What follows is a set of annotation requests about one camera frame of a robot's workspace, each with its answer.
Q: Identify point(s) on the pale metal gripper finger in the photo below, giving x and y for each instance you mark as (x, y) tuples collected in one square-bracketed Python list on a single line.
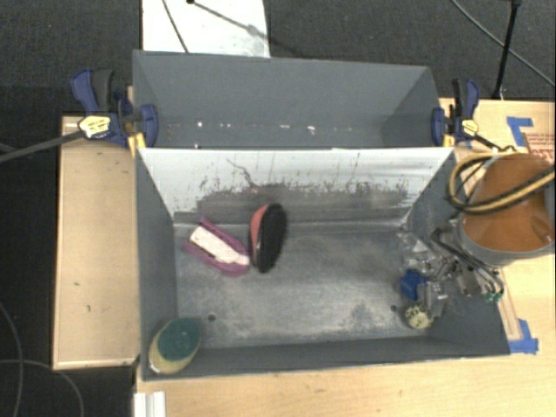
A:
[(436, 266), (435, 300)]

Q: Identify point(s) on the yellow and white round thing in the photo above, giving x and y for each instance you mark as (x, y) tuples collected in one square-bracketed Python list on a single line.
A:
[(417, 316)]

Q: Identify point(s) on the grey metal bin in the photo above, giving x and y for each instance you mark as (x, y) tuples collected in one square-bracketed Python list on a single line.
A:
[(304, 285)]

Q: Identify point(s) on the red and black brush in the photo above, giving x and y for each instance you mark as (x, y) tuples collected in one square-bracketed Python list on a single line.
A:
[(268, 237)]

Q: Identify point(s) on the green and yellow sponge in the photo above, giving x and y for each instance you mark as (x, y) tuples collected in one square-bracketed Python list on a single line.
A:
[(176, 349)]

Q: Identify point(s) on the pale wood board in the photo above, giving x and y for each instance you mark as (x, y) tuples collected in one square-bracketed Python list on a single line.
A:
[(95, 241)]

